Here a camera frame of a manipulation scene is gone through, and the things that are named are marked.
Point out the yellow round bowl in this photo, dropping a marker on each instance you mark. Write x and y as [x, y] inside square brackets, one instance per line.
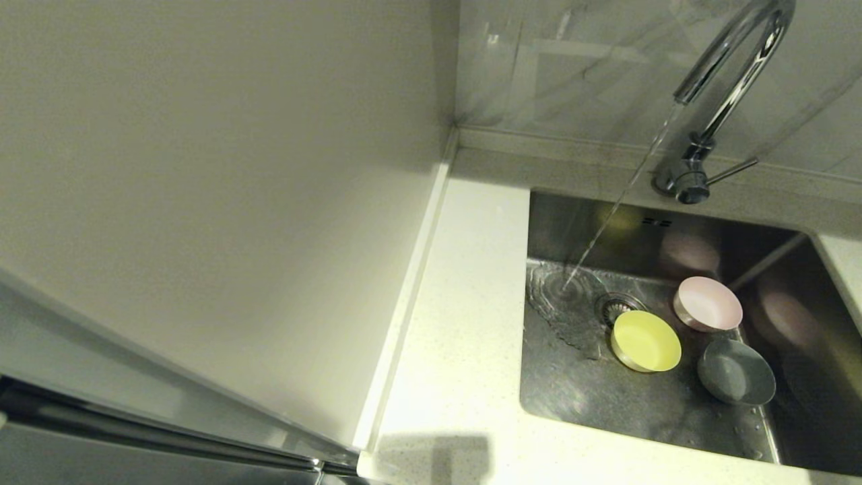
[646, 342]

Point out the chrome gooseneck faucet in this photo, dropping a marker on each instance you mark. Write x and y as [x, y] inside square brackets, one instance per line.
[688, 178]

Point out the pink round bowl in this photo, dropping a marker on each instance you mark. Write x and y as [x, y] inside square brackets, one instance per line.
[707, 303]

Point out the grey round bowl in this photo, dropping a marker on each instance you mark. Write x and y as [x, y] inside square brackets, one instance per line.
[737, 374]

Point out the stainless steel sink basin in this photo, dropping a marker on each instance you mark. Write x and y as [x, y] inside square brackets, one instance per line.
[579, 397]

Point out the white countertop edge strip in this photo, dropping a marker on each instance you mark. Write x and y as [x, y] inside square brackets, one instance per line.
[404, 303]

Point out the round metal drain strainer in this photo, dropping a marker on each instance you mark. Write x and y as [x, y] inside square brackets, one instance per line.
[609, 308]

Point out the white tall side panel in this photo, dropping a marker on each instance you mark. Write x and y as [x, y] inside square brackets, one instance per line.
[202, 168]

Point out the steel refrigerator door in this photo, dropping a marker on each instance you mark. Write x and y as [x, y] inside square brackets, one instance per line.
[67, 337]

